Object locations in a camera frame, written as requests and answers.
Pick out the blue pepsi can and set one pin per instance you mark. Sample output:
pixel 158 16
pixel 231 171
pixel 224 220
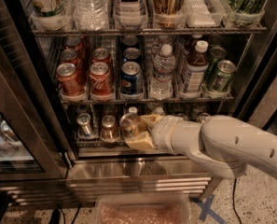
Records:
pixel 131 78
pixel 129 41
pixel 131 55

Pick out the silver can bottom left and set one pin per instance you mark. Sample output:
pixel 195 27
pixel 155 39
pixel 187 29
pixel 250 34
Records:
pixel 84 122

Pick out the empty white plastic tray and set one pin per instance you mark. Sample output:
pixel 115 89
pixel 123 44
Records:
pixel 204 13

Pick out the water bottle bottom shelf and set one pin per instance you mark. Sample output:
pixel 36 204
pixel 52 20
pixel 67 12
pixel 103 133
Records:
pixel 158 110

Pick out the tea bottle middle shelf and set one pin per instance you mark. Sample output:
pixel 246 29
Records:
pixel 195 68

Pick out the green can bottom front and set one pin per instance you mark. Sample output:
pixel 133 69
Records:
pixel 183 116

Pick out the orange soda can behind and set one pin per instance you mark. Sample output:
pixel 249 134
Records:
pixel 109 127

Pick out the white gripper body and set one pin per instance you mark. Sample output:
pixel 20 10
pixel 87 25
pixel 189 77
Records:
pixel 162 132

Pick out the blue tape cross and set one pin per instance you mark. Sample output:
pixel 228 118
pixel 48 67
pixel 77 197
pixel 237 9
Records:
pixel 207 211

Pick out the brown tall can top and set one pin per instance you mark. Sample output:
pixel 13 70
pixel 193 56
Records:
pixel 168 13

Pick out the red cola can front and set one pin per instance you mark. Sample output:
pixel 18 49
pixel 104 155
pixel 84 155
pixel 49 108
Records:
pixel 100 79

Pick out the water bottle shelf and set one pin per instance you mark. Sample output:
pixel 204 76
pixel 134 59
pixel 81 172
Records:
pixel 163 68
pixel 158 110

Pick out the red can front left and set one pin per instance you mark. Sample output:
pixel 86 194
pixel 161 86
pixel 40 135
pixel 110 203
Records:
pixel 70 79

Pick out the brown tea bottle bottom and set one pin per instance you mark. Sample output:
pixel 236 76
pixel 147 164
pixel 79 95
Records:
pixel 132 109

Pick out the red cola can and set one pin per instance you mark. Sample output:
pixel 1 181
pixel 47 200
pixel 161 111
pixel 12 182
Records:
pixel 100 79
pixel 101 55

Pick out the green can middle front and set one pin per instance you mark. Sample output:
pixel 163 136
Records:
pixel 221 76

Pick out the white labelled bottle top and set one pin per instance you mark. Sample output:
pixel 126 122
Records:
pixel 130 12

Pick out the orange soda can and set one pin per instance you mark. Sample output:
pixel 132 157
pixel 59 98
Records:
pixel 109 127
pixel 131 125

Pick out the open fridge door right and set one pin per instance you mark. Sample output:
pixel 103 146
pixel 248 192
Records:
pixel 265 97

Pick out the clear plastic bin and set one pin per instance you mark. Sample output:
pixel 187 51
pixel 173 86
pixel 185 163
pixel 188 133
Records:
pixel 143 208

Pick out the red can back left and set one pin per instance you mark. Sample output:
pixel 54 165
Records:
pixel 76 42

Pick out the glass fridge door left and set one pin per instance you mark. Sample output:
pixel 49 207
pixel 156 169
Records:
pixel 25 93

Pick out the blue pepsi can back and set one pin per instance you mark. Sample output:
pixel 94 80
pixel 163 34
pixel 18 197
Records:
pixel 129 41

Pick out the stainless steel fridge cabinet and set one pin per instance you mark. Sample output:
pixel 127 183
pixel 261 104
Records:
pixel 95 168

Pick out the red cola can behind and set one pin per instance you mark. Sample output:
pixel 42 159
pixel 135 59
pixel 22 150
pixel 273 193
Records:
pixel 101 55

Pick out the green can middle behind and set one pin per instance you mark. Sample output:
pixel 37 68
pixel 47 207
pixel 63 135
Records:
pixel 215 55

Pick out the white green can top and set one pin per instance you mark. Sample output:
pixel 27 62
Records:
pixel 48 0

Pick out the clear water bottle top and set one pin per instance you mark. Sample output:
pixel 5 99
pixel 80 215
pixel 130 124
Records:
pixel 90 15

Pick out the orange soda can front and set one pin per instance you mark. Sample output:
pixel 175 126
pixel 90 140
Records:
pixel 131 125

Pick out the blue pepsi can front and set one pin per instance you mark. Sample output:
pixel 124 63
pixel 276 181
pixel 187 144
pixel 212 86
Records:
pixel 131 78

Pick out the green can bottom right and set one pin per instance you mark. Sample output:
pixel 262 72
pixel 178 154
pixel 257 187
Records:
pixel 202 117

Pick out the water bottle middle shelf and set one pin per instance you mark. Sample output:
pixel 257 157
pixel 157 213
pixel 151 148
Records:
pixel 163 68

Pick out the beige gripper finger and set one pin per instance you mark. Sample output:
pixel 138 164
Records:
pixel 142 141
pixel 150 120

